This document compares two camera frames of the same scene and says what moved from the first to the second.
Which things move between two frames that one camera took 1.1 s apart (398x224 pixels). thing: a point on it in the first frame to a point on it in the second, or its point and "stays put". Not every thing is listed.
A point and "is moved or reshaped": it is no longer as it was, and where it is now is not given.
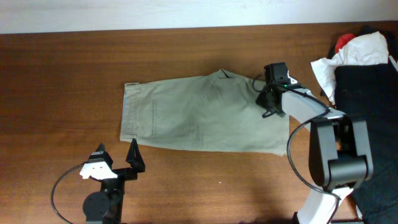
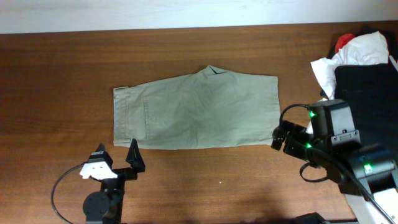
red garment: (343, 40) stays put
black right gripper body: (267, 101) to (292, 144)
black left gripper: (123, 172) stays put
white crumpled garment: (370, 49) stays put
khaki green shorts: (217, 111) is moved or reshaped
